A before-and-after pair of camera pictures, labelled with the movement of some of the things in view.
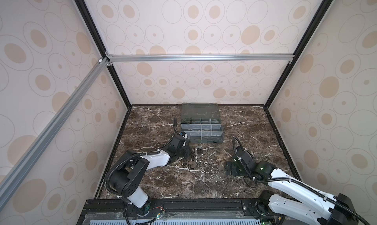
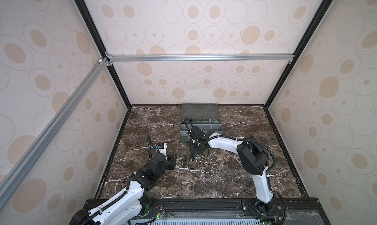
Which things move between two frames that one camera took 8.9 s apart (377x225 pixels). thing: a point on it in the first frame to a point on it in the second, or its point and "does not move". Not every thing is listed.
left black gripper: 187,151 to 172,161
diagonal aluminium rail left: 13,177 does not move
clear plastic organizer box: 201,122 does not move
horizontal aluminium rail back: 222,58 does not move
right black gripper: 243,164 to 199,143
